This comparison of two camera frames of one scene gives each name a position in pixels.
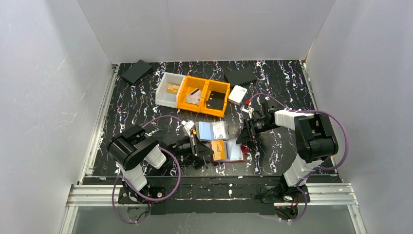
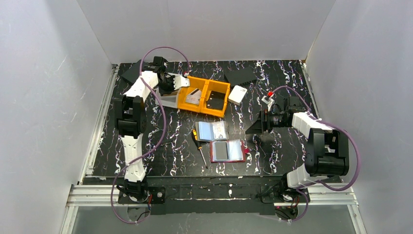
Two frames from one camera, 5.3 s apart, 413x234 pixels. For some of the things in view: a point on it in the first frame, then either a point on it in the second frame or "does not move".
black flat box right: [240, 76] does not move
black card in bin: [216, 101] does not move
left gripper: [195, 146] → [164, 87]
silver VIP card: [194, 97] does not move
